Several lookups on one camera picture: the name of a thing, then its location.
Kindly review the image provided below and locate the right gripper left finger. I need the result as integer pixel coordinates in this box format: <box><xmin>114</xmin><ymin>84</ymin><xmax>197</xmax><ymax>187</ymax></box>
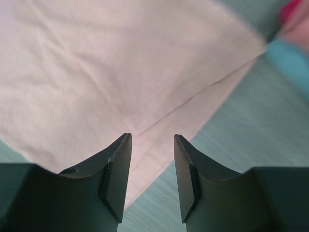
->
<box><xmin>0</xmin><ymin>133</ymin><xmax>132</xmax><ymax>232</ymax></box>

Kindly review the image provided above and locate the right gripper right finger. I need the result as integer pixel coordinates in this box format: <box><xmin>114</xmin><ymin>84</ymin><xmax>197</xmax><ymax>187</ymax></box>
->
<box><xmin>174</xmin><ymin>134</ymin><xmax>309</xmax><ymax>232</ymax></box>

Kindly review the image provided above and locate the folded coral t shirt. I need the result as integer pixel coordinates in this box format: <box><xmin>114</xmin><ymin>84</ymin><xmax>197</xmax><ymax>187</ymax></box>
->
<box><xmin>281</xmin><ymin>0</ymin><xmax>309</xmax><ymax>52</ymax></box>

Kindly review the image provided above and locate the pink printed t shirt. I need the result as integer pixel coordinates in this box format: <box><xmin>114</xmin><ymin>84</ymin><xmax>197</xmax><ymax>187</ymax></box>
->
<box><xmin>0</xmin><ymin>0</ymin><xmax>265</xmax><ymax>205</ymax></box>

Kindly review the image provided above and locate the folded magenta t shirt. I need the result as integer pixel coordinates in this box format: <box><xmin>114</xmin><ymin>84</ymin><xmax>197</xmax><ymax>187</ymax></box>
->
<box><xmin>279</xmin><ymin>0</ymin><xmax>302</xmax><ymax>25</ymax></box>

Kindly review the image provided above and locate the folded blue t shirt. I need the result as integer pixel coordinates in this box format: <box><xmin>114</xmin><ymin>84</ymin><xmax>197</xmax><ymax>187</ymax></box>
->
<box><xmin>266</xmin><ymin>39</ymin><xmax>309</xmax><ymax>98</ymax></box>

